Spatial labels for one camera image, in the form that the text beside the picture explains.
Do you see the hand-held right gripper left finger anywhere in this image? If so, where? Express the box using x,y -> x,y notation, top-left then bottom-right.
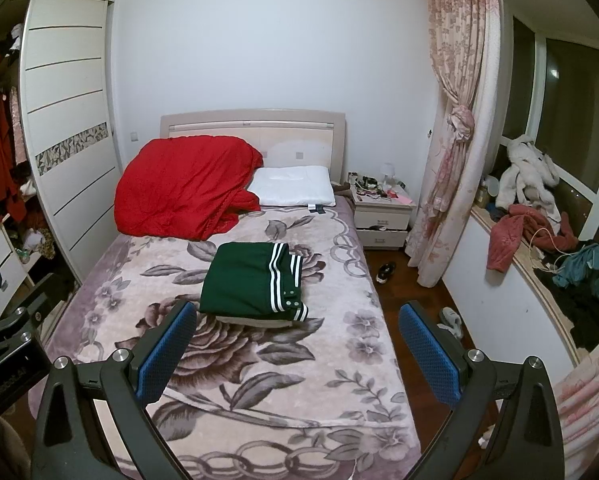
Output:
29,300 -> 198,480

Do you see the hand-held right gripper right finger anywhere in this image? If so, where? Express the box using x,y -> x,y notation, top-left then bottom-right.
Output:
398,301 -> 565,480

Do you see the green and white varsity jacket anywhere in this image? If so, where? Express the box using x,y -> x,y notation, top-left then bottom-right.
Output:
200,241 -> 311,330

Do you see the leopard print cloth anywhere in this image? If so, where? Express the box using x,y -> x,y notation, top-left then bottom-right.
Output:
26,227 -> 55,261

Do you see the floral plush blanket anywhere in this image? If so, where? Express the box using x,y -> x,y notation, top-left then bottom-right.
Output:
29,205 -> 423,480

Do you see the beige window sill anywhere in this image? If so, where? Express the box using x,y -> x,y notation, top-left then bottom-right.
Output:
469,205 -> 599,366

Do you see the white nightstand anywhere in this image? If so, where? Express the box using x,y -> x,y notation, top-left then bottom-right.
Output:
348,172 -> 416,251

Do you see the red garment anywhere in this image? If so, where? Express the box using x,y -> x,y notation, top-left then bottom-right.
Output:
487,203 -> 577,273

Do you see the black garment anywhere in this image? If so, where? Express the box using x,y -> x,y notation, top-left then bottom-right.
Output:
532,260 -> 599,351

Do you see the red quilt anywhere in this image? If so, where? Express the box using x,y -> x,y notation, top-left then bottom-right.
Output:
115,135 -> 265,241

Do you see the white sliding wardrobe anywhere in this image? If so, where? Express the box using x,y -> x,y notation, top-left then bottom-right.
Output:
12,0 -> 122,286

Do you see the teal garment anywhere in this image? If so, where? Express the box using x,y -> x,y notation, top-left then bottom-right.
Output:
554,244 -> 599,306

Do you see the white plush robe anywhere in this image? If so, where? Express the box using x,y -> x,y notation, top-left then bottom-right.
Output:
494,134 -> 563,221

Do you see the white pillow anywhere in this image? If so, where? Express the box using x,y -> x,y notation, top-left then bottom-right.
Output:
248,165 -> 337,208

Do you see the beige bed headboard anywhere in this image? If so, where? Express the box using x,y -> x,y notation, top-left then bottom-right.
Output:
159,109 -> 347,186

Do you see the white framed window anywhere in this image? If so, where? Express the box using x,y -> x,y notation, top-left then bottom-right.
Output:
499,10 -> 599,211

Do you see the tied pink floral curtain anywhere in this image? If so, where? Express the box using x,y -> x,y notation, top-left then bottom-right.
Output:
407,0 -> 503,288

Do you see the white cable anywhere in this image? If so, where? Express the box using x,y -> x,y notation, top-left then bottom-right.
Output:
527,227 -> 573,276

